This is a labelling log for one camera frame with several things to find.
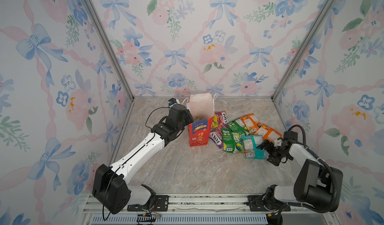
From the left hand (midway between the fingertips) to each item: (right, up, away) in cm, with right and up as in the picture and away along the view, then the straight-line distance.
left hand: (192, 111), depth 78 cm
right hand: (+42, -24, +11) cm, 49 cm away
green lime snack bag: (+25, -19, +14) cm, 34 cm away
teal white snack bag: (+35, -19, +12) cm, 42 cm away
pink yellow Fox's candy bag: (+19, -5, +25) cm, 32 cm away
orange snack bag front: (+49, -14, +18) cm, 54 cm away
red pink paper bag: (+6, +3, +14) cm, 16 cm away
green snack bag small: (+30, -10, +22) cm, 39 cm away
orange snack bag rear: (+39, -7, +22) cm, 46 cm away
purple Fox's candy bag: (+15, -16, +17) cm, 28 cm away
